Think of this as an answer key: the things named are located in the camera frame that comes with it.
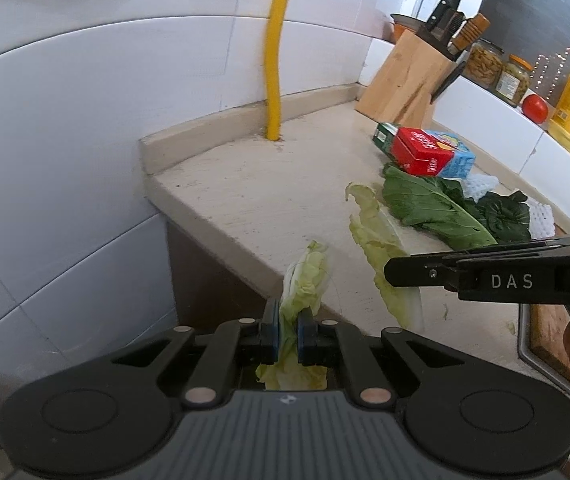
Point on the labelled glass jar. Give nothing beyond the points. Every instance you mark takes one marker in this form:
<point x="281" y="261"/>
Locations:
<point x="514" y="80"/>

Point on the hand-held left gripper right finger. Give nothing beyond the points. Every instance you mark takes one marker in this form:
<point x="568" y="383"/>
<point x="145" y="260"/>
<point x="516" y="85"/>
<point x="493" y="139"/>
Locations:
<point x="305" y="340"/>

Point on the red tomato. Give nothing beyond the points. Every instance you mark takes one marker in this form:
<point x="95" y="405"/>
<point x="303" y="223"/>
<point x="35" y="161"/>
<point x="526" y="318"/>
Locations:
<point x="535" y="108"/>

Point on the metal bowl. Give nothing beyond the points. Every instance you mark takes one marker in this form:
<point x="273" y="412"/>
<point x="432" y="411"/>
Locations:
<point x="405" y="22"/>

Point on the wooden knife block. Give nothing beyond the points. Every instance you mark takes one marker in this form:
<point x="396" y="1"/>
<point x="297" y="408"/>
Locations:
<point x="405" y="80"/>

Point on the brown cabinet door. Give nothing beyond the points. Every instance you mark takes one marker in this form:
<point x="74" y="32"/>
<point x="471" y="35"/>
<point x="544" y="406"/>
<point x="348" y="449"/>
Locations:
<point x="215" y="280"/>

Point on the red and blue drink carton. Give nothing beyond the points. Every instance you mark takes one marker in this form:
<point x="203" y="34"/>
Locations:
<point x="425" y="152"/>

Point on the wooden cutting board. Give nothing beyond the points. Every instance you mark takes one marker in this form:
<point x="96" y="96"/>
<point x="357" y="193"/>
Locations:
<point x="547" y="335"/>

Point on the glass jar of pickles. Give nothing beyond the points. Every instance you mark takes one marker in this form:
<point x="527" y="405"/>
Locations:
<point x="484" y="62"/>

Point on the green bok choy leaf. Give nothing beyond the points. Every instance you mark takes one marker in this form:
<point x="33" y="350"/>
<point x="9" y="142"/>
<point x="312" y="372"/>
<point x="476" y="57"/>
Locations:
<point x="430" y="205"/>

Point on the white foam net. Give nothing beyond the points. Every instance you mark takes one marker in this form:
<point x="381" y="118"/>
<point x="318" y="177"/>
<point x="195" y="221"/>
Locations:
<point x="480" y="186"/>

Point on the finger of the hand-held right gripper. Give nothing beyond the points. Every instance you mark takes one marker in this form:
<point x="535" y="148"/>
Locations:
<point x="415" y="271"/>
<point x="525" y="251"/>

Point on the yellow pipe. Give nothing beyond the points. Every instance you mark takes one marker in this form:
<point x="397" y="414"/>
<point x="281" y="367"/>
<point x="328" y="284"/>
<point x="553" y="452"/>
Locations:
<point x="277" y="50"/>

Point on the napa cabbage leaf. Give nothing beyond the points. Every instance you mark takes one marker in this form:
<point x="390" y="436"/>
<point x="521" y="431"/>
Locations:
<point x="305" y="275"/>
<point x="375" y="240"/>

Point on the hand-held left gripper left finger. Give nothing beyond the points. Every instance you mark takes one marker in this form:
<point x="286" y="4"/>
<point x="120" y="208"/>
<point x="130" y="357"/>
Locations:
<point x="271" y="335"/>

